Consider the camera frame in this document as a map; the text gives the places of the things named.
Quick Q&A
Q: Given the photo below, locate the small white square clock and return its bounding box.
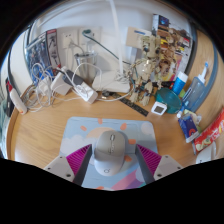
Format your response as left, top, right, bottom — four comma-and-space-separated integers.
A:
150, 100, 168, 116

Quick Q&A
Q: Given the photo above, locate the red snack can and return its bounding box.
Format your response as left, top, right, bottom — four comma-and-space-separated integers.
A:
192, 107, 224, 154

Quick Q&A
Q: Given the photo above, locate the white mug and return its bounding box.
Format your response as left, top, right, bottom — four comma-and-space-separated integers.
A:
195, 141, 218, 164

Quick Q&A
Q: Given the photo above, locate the white power strip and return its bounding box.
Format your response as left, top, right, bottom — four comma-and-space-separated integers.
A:
61, 66, 99, 104

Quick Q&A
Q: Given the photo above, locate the clear blue spray bottle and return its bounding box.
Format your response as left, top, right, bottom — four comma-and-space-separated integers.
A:
181, 62, 209, 113

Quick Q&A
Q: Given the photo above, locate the grey computer mouse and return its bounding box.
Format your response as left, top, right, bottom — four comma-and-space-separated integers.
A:
93, 129, 128, 177

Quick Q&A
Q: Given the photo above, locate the white cable bundle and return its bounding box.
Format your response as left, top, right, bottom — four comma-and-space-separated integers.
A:
24, 63, 68, 113

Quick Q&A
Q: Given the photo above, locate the clear glass jar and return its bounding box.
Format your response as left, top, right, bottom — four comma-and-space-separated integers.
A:
73, 51, 98, 81

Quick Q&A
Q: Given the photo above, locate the blue packet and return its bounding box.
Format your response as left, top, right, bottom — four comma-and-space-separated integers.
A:
177, 112, 200, 144

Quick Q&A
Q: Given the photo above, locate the beige robot figure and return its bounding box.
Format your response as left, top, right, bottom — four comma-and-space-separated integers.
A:
128, 34, 164, 107

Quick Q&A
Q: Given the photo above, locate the white charger block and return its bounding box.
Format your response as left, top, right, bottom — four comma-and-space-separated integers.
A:
49, 71, 73, 96

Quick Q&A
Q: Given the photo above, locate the white bottle with red cap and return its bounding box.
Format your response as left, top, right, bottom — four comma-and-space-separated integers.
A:
5, 78, 28, 115

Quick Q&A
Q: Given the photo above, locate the white wall socket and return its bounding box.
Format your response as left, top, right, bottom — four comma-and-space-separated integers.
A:
61, 30, 79, 49
78, 27, 102, 46

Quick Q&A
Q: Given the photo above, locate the white wall card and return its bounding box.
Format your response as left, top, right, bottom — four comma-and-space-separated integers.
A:
125, 26, 153, 49

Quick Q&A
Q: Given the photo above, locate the green cable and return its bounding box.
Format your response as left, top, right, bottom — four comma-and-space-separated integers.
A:
82, 29, 133, 64

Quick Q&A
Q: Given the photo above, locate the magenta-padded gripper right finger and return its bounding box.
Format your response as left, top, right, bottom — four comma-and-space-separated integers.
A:
134, 143, 184, 185

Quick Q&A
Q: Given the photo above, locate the colourful printed box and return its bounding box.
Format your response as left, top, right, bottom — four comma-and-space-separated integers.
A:
151, 13, 194, 83

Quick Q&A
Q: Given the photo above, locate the teal bowl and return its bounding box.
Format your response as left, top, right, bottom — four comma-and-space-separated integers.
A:
154, 87, 183, 115

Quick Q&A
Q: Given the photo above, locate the blue and white can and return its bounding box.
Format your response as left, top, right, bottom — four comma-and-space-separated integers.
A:
171, 70, 189, 96

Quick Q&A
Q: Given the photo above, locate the robot model kit box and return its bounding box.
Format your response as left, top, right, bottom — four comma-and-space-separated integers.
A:
24, 28, 63, 86

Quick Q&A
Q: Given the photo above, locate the black ruler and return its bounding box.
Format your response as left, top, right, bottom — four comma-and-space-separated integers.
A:
111, 92, 149, 117

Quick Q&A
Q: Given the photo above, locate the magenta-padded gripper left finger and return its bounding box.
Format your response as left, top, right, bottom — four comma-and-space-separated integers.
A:
43, 143, 94, 187

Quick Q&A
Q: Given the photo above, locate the pastel printed mouse pad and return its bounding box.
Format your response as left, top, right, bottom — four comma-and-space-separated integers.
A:
59, 116, 159, 191

